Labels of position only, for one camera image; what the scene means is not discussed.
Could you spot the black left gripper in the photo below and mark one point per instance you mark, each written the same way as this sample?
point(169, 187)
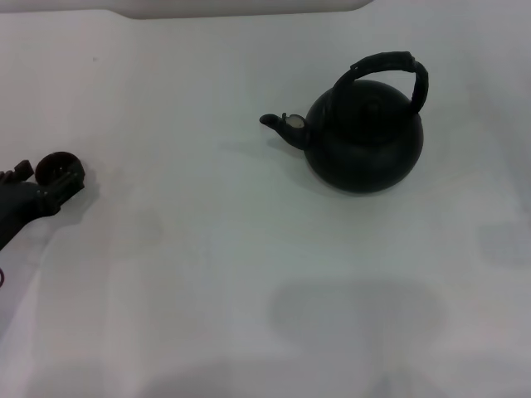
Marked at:
point(20, 207)

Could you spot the small dark teacup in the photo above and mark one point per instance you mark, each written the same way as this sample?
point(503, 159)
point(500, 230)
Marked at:
point(56, 163)

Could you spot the black round teapot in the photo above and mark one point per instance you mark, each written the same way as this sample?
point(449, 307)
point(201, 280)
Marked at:
point(365, 145)

